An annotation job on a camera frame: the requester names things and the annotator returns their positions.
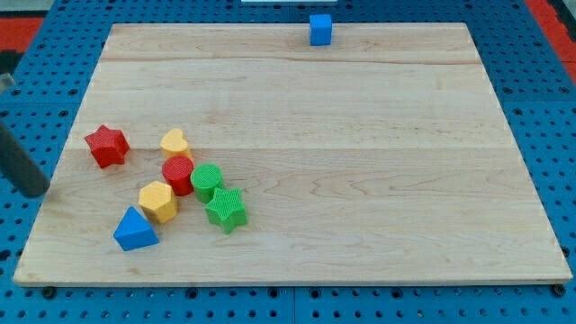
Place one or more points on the red star block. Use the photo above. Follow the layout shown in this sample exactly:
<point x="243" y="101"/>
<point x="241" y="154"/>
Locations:
<point x="107" y="146"/>

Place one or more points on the green star block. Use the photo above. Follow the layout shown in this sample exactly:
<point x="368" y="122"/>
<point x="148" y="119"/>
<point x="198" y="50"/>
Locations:
<point x="226" y="209"/>

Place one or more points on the wooden board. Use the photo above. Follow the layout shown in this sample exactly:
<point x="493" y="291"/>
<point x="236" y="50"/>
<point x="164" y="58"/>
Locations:
<point x="381" y="159"/>

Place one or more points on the green cylinder block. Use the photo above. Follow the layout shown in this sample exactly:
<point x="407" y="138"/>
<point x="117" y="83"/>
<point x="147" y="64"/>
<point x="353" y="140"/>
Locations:
<point x="205" y="179"/>

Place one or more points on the red cylinder block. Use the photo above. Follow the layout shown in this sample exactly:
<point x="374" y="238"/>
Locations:
<point x="177" y="172"/>

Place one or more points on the yellow heart block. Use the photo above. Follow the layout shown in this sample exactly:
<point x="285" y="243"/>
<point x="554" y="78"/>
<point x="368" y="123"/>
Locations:
<point x="174" y="144"/>

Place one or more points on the yellow hexagon block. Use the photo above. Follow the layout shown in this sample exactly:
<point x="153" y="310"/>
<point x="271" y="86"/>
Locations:
<point x="158" y="201"/>

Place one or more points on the blue cube block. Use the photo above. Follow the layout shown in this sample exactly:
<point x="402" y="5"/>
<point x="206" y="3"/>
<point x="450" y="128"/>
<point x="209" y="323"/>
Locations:
<point x="320" y="29"/>

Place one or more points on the blue triangle block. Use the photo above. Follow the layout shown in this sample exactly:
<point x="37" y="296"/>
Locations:
<point x="134" y="231"/>

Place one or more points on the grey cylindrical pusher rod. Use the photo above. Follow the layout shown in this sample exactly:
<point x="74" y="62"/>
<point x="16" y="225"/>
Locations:
<point x="19" y="168"/>

